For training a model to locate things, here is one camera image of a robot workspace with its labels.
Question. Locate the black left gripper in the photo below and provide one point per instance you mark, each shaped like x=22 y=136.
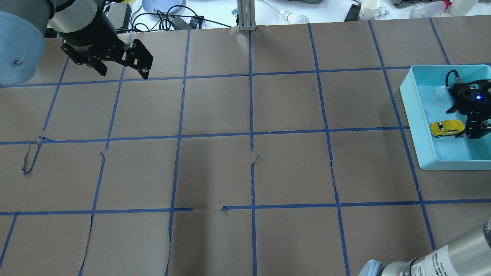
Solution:
x=89 y=37

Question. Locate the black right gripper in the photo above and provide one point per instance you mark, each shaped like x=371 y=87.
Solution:
x=476 y=123

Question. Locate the yellow beetle toy car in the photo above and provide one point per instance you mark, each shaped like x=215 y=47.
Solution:
x=446 y=128

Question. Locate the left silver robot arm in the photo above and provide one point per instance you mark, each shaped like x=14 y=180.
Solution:
x=23 y=28

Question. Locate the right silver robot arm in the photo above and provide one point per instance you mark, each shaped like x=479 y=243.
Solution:
x=466 y=255

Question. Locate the light blue plastic bin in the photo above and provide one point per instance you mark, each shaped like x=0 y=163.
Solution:
x=426 y=100

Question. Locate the blue plate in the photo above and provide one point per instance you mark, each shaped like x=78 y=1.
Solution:
x=172 y=7

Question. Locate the clear plastic squeeze bottle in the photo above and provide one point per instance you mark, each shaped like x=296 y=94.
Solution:
x=429 y=9

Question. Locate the white paper cup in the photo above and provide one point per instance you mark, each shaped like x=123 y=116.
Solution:
x=369 y=9

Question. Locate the white light bulb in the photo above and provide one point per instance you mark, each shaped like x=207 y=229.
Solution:
x=293 y=18

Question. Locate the aluminium frame post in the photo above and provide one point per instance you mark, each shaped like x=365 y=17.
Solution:
x=246 y=15

